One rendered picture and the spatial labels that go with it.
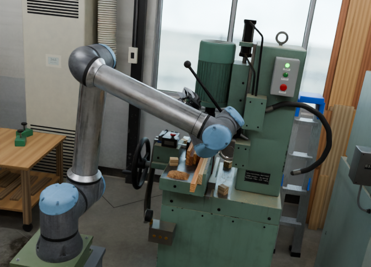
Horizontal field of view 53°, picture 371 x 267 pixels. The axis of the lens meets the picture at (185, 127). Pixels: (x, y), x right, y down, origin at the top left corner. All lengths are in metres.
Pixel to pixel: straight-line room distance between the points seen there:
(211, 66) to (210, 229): 0.79
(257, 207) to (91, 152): 0.81
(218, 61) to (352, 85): 1.64
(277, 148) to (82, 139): 0.90
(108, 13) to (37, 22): 0.56
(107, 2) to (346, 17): 1.84
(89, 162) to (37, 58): 1.81
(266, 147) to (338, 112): 1.34
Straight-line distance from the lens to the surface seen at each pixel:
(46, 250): 1.68
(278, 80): 1.68
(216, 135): 1.22
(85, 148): 1.61
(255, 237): 1.92
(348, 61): 3.17
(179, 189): 1.73
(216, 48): 1.75
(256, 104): 1.68
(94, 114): 1.55
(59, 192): 1.61
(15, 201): 3.04
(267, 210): 1.84
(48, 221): 1.60
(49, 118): 3.40
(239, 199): 1.85
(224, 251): 1.98
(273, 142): 1.82
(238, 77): 1.78
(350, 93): 3.20
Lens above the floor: 1.67
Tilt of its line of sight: 18 degrees down
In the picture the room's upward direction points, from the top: 6 degrees clockwise
